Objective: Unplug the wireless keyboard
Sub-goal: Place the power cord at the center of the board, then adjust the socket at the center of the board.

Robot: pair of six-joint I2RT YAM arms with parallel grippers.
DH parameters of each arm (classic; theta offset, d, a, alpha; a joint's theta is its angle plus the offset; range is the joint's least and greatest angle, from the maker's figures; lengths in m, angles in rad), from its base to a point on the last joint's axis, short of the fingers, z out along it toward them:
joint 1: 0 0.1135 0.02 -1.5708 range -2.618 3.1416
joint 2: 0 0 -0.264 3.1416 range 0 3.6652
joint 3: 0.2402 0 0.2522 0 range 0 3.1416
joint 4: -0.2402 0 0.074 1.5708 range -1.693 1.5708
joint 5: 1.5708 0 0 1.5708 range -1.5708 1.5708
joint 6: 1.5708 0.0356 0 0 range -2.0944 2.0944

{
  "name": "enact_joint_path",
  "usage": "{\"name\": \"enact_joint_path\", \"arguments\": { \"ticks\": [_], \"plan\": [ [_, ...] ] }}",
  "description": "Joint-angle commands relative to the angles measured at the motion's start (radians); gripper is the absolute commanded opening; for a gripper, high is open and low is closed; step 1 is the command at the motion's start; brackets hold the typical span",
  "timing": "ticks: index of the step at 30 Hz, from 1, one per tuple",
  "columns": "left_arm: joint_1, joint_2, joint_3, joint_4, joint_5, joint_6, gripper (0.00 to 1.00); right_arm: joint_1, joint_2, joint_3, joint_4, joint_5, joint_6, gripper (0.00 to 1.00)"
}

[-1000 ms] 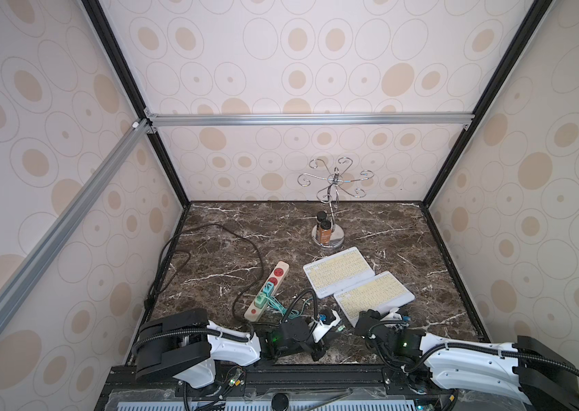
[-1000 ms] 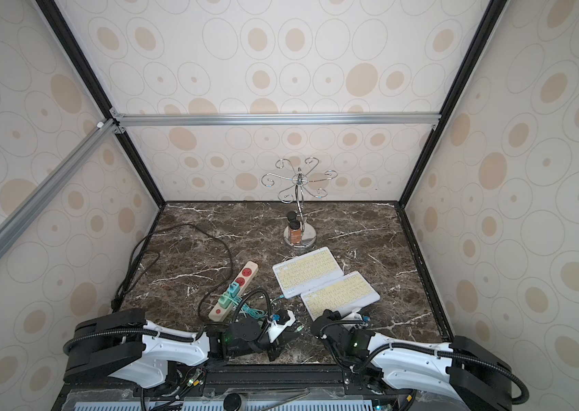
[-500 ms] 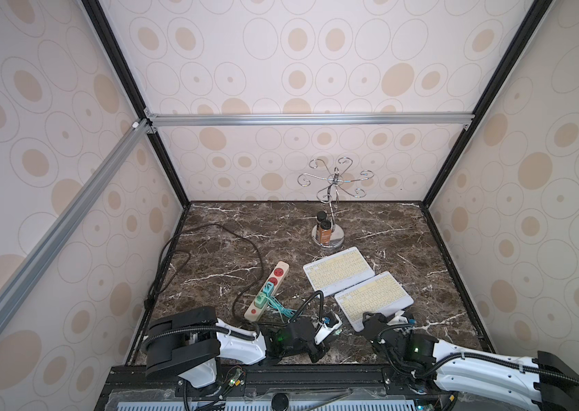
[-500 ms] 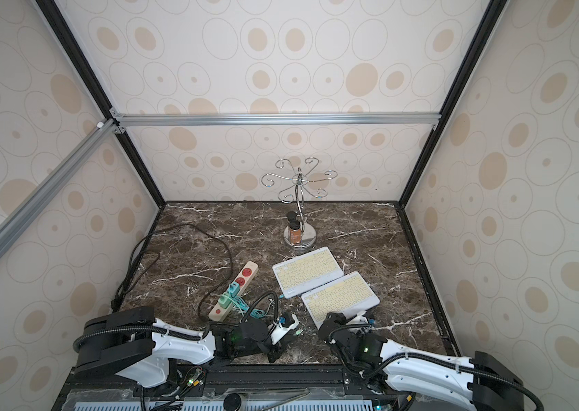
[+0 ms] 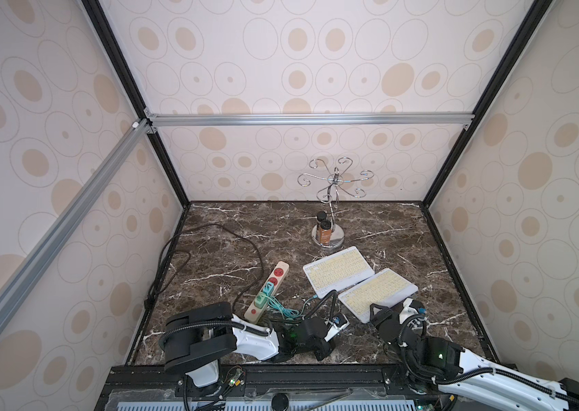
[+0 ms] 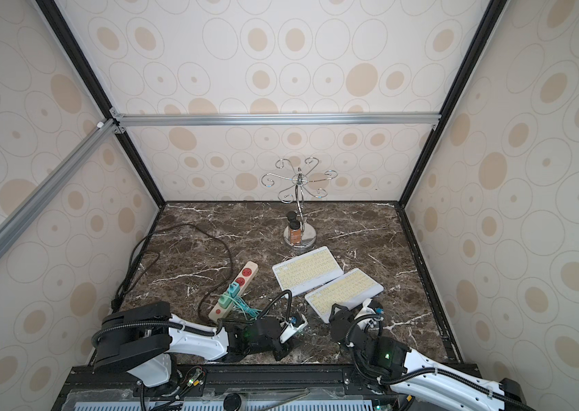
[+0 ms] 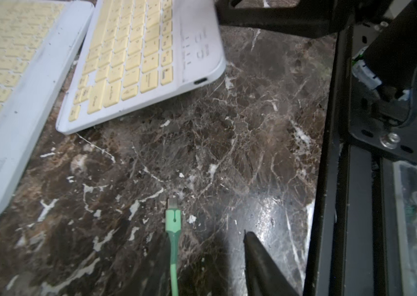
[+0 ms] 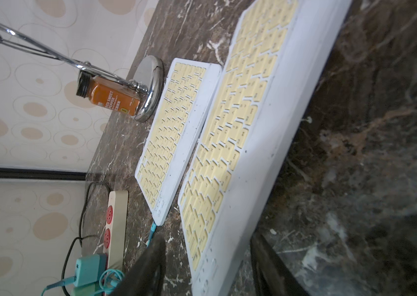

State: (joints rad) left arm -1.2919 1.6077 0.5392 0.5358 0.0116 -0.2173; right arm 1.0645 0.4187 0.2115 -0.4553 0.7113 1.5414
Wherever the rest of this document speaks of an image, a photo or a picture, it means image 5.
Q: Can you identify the beige red power strip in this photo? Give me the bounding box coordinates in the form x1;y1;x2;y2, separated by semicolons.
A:
244;261;290;324

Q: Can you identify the light green charger plug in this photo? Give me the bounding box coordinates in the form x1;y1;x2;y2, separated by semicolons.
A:
254;293;268;309

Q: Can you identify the white wireless keyboard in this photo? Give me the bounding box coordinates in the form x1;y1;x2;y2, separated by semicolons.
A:
338;268;418;324
303;246;374;298

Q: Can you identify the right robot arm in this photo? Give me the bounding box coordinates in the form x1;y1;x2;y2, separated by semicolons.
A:
369;298;579;410

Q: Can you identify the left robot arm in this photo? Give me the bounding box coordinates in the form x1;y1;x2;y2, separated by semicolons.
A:
159;302;349;388

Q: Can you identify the teal charger plug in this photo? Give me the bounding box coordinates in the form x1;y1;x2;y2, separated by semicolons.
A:
261;281;276;297

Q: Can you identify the orange spice bottle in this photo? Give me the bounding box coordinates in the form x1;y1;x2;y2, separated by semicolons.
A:
318;219;333;246

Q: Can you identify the dark spice bottle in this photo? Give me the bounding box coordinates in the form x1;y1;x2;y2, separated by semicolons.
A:
316;211;327;225

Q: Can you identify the chrome hook stand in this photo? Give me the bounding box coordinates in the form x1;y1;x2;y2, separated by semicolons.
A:
297;157;375;250

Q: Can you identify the teal charging cable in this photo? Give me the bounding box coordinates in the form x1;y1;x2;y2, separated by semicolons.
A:
267;292;321;320

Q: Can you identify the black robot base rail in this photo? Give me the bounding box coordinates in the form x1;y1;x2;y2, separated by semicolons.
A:
96;365;467;410

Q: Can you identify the black power strip cord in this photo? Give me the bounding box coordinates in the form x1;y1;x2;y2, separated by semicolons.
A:
146;223;266;324

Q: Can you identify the aluminium back rail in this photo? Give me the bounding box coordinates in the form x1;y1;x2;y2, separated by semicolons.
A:
149;111;475;128

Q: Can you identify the aluminium rail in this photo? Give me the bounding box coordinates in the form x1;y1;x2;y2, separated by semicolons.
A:
0;118;152;334
149;111;475;128

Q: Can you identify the aluminium left rail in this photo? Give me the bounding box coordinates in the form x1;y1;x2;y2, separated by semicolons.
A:
0;118;152;334

